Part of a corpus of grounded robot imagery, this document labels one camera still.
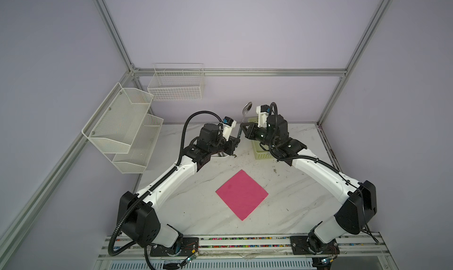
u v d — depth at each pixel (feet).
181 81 3.14
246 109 2.41
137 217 1.32
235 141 2.28
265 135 2.09
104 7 2.32
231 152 2.23
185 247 2.37
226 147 2.26
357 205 1.34
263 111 2.18
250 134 2.17
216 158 3.27
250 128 2.14
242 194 2.90
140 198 1.36
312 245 2.17
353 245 2.47
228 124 2.18
